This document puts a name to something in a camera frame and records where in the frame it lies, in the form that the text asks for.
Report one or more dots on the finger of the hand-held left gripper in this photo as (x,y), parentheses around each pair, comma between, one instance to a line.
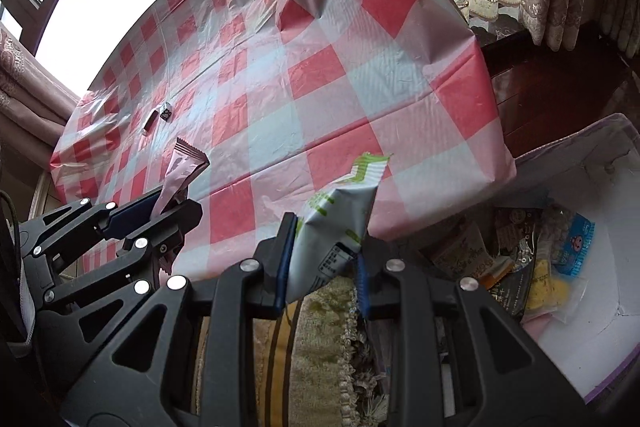
(170,222)
(130,214)

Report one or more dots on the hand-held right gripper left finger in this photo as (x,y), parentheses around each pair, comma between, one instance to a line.
(285,257)

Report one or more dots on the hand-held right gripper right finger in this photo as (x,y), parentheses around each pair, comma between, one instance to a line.
(362,279)

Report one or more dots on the mauve snack packet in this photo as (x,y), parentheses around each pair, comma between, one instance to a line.
(180,172)

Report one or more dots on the green white snack packet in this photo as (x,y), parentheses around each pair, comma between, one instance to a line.
(335,227)

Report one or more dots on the white storage box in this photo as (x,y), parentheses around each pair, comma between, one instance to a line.
(600,282)

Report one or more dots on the small brown white packet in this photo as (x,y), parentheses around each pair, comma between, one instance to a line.
(149,123)

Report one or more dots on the striped cushion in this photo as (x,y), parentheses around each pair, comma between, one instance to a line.
(300,357)

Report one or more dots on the small black white packet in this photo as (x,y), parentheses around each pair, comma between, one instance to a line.
(167,112)

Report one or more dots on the orange snack packet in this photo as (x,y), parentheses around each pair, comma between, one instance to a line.
(496,274)

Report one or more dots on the dark cracker packet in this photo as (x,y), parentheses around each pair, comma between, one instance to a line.
(517,252)

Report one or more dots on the taupe curtain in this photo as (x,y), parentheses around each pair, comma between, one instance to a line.
(25,92)

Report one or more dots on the red white checked tablecloth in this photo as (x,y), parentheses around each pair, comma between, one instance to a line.
(325,97)

